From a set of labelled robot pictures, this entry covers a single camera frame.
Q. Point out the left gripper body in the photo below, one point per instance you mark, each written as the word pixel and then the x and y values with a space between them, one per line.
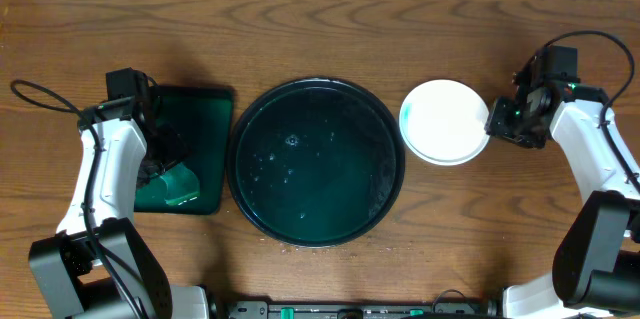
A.
pixel 157 157

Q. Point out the black rectangular water tray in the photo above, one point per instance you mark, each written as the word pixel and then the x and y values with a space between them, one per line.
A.
pixel 202 116

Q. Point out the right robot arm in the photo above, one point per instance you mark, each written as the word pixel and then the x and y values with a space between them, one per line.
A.
pixel 591 273

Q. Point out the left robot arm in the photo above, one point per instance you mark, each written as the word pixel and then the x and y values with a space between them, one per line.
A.
pixel 97 265

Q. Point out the white plate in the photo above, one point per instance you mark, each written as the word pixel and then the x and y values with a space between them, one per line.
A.
pixel 443 122

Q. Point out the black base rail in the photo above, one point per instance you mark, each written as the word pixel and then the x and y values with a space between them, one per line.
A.
pixel 448 304

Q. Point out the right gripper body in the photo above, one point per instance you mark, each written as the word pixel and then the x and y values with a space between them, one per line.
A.
pixel 513 123

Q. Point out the round black serving tray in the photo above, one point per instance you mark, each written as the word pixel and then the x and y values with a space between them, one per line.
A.
pixel 316 162

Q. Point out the green scrubbing sponge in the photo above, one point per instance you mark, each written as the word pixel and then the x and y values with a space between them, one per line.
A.
pixel 182 185

